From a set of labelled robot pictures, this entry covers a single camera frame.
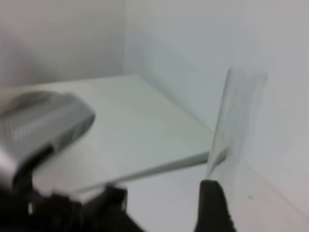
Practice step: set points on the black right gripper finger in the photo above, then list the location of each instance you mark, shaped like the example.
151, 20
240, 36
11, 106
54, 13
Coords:
213, 214

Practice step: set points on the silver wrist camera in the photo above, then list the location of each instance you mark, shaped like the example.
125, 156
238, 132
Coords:
35, 126

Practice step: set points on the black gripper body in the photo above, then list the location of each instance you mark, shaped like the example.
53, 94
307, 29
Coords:
26, 210

